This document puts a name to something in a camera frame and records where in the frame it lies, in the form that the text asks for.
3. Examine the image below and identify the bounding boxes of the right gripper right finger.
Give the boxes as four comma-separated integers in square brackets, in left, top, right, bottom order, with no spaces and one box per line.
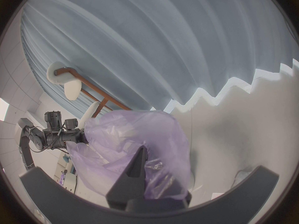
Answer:
[144,148,192,209]

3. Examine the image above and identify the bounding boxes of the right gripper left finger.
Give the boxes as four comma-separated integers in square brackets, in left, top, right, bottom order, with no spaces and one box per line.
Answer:
[106,146,148,211]

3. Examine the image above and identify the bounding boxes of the purple plastic bag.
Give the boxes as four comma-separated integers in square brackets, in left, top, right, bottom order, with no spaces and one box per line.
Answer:
[66,110,193,200]

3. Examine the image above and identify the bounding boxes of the white cushioned wooden chair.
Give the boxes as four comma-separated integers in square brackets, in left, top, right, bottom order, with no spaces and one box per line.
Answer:
[46,61,131,125]

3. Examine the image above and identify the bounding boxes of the crumpled white paper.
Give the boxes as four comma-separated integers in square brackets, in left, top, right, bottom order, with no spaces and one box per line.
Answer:
[234,167,255,187]

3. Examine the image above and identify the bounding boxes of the pale blue curtain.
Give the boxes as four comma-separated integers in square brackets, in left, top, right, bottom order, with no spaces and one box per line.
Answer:
[21,0,299,112]

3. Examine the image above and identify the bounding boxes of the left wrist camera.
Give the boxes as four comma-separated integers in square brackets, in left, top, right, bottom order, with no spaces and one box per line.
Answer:
[64,119,78,130]

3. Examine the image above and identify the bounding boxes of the black cable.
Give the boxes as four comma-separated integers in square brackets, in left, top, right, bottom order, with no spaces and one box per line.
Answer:
[29,144,47,153]

